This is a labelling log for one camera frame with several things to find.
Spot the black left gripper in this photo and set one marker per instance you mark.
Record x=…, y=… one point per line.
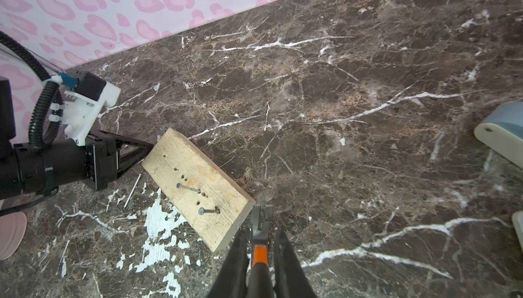
x=104, y=164

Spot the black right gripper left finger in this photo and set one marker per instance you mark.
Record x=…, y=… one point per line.
x=231, y=280

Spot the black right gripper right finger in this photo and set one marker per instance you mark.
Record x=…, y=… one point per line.
x=290, y=280

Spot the light wooden block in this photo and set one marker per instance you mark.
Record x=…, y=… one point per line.
x=176, y=159

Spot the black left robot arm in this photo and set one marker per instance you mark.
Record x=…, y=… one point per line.
x=63, y=147

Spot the loose steel nail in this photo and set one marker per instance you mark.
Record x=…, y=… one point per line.
x=131, y=192

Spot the steel nail in block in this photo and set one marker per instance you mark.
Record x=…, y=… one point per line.
x=187, y=188
x=203, y=211

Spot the grey blue stapler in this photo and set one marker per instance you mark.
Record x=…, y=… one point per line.
x=502, y=131

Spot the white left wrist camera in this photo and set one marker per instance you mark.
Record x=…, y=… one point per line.
x=86, y=95

